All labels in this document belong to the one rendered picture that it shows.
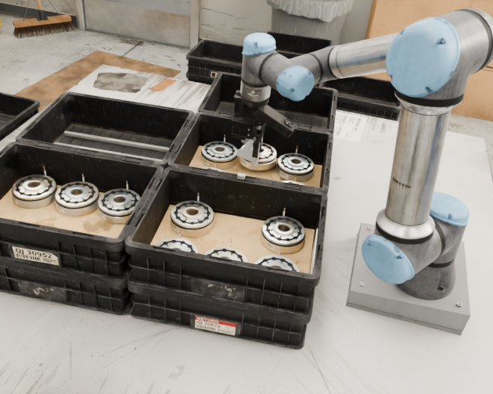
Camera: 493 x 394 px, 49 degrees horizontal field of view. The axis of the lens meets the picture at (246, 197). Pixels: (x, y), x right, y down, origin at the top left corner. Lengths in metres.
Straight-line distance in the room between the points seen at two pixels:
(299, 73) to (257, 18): 3.15
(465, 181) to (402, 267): 0.86
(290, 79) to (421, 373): 0.70
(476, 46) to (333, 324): 0.68
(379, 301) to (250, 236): 0.34
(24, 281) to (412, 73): 0.92
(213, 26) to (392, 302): 3.46
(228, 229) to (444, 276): 0.51
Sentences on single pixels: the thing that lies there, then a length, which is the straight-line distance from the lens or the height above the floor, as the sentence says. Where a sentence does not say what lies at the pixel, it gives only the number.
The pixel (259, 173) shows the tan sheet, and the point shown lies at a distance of 1.49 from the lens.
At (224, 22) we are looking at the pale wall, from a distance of 4.43.
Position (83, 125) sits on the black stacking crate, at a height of 0.83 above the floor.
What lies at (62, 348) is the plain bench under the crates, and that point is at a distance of 1.24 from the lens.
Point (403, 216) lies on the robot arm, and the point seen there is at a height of 1.04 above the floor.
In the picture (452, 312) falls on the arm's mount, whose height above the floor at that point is 0.77.
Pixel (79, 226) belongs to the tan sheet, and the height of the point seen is 0.83.
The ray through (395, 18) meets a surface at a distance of 4.00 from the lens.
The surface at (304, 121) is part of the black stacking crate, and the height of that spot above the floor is 0.83.
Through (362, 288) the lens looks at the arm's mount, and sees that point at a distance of 1.31.
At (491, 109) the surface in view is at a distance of 4.14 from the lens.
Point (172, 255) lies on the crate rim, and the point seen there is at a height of 0.93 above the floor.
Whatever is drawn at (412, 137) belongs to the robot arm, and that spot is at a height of 1.20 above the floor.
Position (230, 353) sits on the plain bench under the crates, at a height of 0.70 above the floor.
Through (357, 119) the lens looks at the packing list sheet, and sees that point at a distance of 2.15.
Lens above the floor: 1.66
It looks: 36 degrees down
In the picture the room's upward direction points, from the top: 6 degrees clockwise
